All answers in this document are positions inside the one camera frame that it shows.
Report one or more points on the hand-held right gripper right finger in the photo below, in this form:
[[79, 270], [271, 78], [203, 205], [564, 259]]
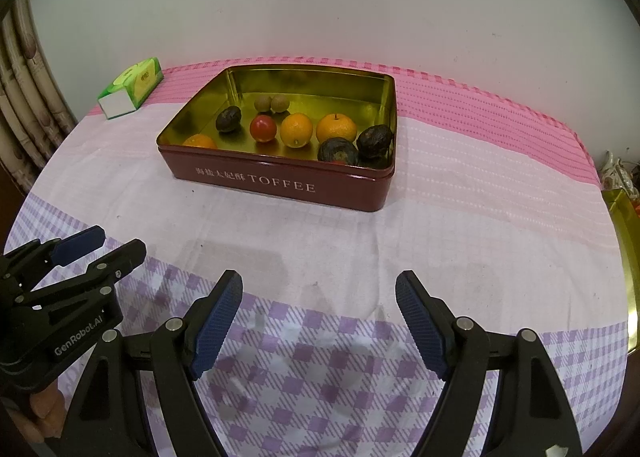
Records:
[[422, 332]]

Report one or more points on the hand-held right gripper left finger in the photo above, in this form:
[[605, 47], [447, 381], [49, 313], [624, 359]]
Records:
[[215, 332]]

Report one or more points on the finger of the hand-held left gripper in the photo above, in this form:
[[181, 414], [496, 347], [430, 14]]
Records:
[[120, 259], [80, 244]]

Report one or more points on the orange mandarin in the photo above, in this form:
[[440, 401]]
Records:
[[336, 128], [296, 130], [200, 142]]

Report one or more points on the red metal tin box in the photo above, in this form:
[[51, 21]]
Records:
[[280, 184]]

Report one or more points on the dark water chestnut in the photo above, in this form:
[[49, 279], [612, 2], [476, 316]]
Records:
[[337, 151], [374, 141], [228, 119]]

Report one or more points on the red cherry tomato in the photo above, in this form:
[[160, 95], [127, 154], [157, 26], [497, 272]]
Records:
[[263, 129]]

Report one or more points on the tan longan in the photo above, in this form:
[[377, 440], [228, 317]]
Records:
[[261, 104], [279, 104]]

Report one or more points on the person's left hand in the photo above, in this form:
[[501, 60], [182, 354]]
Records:
[[45, 409]]

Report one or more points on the purple checked tablecloth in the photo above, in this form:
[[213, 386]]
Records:
[[450, 237]]

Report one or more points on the green tissue box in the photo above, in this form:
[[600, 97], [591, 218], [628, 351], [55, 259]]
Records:
[[127, 97]]

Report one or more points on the beige patterned curtain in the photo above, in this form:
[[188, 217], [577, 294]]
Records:
[[30, 87]]

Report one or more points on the gold metal tray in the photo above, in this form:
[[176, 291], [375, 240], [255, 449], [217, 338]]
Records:
[[631, 262]]

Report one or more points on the pink mat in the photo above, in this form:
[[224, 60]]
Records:
[[450, 97]]

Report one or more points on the white patterned ornament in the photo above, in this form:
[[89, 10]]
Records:
[[617, 174]]

